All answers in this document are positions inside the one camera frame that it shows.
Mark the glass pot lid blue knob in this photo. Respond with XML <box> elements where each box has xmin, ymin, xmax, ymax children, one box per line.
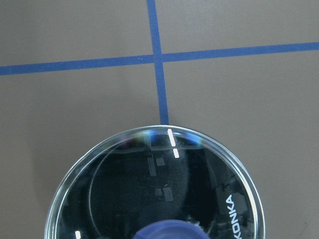
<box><xmin>44</xmin><ymin>125</ymin><xmax>266</xmax><ymax>239</ymax></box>

